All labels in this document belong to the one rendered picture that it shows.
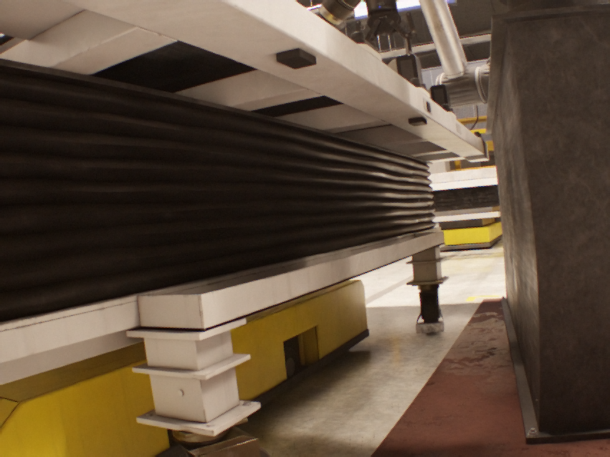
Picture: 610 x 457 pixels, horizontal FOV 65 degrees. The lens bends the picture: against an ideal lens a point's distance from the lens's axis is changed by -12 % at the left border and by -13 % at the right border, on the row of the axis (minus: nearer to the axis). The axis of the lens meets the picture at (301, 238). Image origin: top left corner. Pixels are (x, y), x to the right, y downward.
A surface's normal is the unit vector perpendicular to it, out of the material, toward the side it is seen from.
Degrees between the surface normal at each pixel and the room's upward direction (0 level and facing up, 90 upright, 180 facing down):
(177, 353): 90
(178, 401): 90
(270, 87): 90
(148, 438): 90
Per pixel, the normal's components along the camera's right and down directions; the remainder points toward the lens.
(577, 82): -0.33, 0.06
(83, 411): 0.89, -0.07
